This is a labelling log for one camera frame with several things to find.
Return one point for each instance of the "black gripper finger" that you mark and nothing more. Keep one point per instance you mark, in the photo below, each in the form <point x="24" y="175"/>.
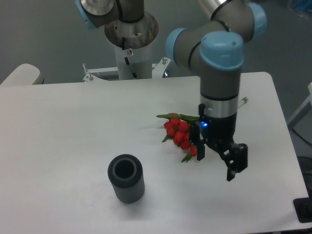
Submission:
<point x="236" y="159"/>
<point x="195" y="139"/>

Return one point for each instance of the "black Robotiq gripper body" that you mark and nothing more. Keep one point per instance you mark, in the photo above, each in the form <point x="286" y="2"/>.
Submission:
<point x="217" y="131"/>

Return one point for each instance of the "red tulip bouquet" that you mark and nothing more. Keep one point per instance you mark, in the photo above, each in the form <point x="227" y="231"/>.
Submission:
<point x="177" y="126"/>

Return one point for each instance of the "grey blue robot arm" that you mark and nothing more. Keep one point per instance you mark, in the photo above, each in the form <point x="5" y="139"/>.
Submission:
<point x="214" y="52"/>

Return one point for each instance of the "white furniture at right edge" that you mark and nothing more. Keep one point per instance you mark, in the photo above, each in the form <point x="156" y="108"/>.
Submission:
<point x="302" y="110"/>

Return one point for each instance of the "dark grey ribbed vase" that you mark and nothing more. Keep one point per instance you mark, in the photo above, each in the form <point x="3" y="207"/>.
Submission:
<point x="125" y="173"/>

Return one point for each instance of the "black box at table edge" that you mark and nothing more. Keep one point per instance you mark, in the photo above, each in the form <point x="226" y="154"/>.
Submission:
<point x="303" y="208"/>

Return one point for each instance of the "white chair armrest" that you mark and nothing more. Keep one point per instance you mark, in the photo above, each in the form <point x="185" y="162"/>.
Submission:
<point x="25" y="74"/>

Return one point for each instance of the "white metal base frame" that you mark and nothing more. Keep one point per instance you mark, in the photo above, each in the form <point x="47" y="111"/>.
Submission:
<point x="158" y="71"/>

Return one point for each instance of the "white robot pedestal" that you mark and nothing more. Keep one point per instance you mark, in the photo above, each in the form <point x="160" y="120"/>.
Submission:
<point x="133" y="42"/>

